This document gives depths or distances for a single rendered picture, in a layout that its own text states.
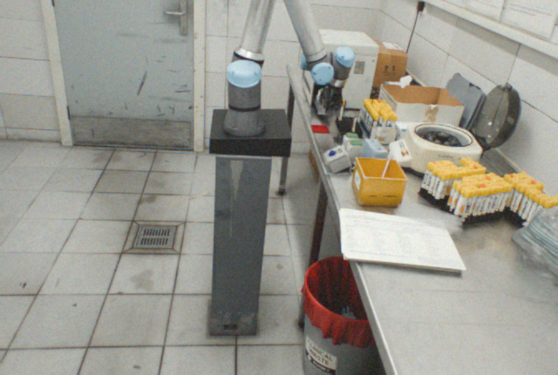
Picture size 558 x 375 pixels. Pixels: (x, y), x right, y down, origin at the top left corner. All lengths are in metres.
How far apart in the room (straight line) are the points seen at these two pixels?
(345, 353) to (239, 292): 0.49
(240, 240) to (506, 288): 0.97
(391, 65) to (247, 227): 1.25
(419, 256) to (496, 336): 0.25
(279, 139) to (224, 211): 0.35
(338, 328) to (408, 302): 0.60
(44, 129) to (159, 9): 1.26
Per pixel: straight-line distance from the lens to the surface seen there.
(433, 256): 1.28
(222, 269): 1.92
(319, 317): 1.74
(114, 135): 3.68
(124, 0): 3.37
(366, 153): 1.63
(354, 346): 1.79
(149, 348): 2.15
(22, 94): 3.82
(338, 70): 1.77
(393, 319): 1.09
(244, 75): 1.58
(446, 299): 1.19
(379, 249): 1.25
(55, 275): 2.57
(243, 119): 1.62
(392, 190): 1.43
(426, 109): 1.98
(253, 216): 1.77
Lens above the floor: 1.61
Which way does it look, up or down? 27 degrees down
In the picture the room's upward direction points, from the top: 6 degrees clockwise
